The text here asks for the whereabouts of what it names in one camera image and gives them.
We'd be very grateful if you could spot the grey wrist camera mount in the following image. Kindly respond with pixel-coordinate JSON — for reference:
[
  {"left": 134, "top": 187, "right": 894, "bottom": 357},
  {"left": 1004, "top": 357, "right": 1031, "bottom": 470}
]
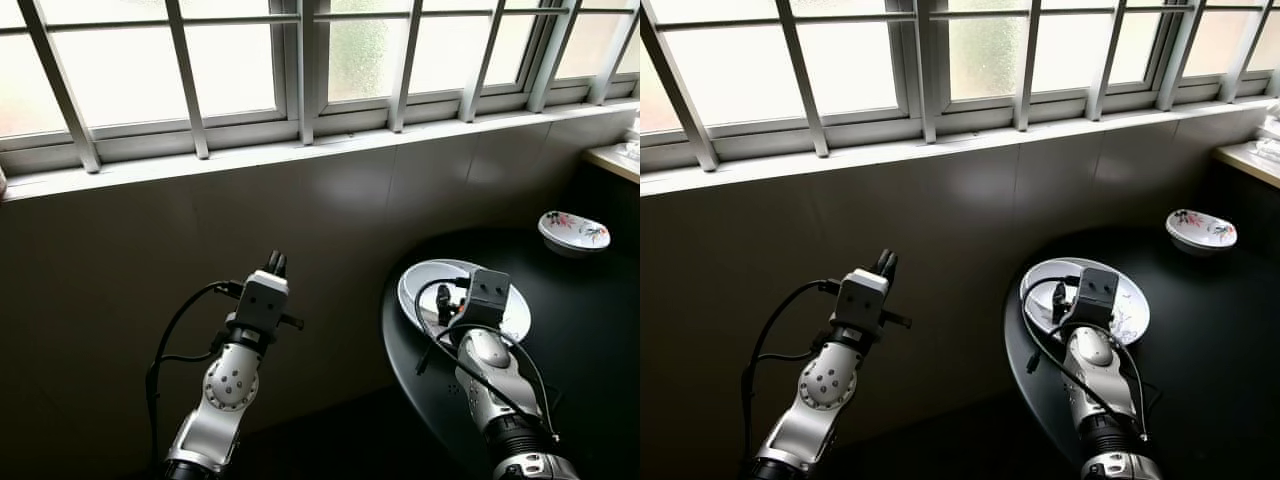
[
  {"left": 236, "top": 270, "right": 292, "bottom": 332},
  {"left": 835, "top": 268, "right": 893, "bottom": 332},
  {"left": 461, "top": 267, "right": 514, "bottom": 328},
  {"left": 1073, "top": 265, "right": 1120, "bottom": 328}
]

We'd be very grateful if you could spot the beige countertop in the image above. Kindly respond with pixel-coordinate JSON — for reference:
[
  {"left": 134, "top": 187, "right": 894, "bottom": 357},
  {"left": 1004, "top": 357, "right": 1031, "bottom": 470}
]
[
  {"left": 583, "top": 141, "right": 641, "bottom": 185},
  {"left": 1212, "top": 139, "right": 1280, "bottom": 190}
]

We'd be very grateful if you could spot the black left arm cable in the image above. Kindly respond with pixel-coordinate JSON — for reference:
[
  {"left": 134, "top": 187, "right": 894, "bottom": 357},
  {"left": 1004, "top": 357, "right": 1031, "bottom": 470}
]
[
  {"left": 740, "top": 279, "right": 843, "bottom": 473},
  {"left": 146, "top": 281, "right": 244, "bottom": 473}
]

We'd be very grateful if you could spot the white framed window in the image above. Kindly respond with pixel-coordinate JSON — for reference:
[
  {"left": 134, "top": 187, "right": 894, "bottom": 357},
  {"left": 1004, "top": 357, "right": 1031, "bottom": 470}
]
[
  {"left": 0, "top": 0, "right": 641, "bottom": 201},
  {"left": 640, "top": 0, "right": 1280, "bottom": 197}
]

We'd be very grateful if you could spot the white bowl with floral print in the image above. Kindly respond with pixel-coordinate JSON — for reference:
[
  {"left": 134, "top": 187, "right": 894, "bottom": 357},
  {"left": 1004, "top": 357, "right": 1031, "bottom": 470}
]
[
  {"left": 1165, "top": 208, "right": 1239, "bottom": 257},
  {"left": 537, "top": 210, "right": 612, "bottom": 260}
]

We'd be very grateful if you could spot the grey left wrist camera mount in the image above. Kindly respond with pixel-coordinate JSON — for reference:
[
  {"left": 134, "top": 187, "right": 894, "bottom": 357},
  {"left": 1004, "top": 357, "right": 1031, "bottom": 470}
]
[
  {"left": 835, "top": 268, "right": 893, "bottom": 332},
  {"left": 236, "top": 270, "right": 292, "bottom": 332}
]

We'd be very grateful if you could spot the round black table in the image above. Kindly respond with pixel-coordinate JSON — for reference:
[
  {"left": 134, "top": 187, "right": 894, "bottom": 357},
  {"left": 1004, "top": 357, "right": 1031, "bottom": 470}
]
[
  {"left": 1003, "top": 224, "right": 1280, "bottom": 480},
  {"left": 381, "top": 226, "right": 641, "bottom": 480}
]

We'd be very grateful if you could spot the white window security grille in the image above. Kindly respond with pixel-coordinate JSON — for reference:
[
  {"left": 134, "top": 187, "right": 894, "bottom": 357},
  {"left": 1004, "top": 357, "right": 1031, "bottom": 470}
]
[
  {"left": 640, "top": 0, "right": 1280, "bottom": 173},
  {"left": 15, "top": 0, "right": 641, "bottom": 175}
]

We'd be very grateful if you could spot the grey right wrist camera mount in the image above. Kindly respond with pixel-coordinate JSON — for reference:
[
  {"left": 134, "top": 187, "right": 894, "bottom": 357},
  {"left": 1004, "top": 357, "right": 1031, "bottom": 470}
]
[
  {"left": 461, "top": 267, "right": 514, "bottom": 328},
  {"left": 1073, "top": 265, "right": 1120, "bottom": 328}
]

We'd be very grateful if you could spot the white oval plate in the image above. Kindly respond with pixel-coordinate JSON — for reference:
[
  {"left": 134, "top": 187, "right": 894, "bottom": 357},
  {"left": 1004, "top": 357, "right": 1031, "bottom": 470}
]
[
  {"left": 1019, "top": 256, "right": 1152, "bottom": 347},
  {"left": 397, "top": 258, "right": 533, "bottom": 345}
]

